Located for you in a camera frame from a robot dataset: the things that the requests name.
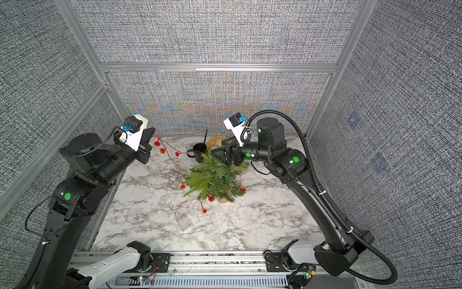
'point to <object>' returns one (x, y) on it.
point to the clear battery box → (184, 223)
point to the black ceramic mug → (198, 149)
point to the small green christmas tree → (215, 179)
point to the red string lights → (210, 197)
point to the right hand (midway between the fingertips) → (219, 142)
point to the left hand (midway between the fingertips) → (153, 125)
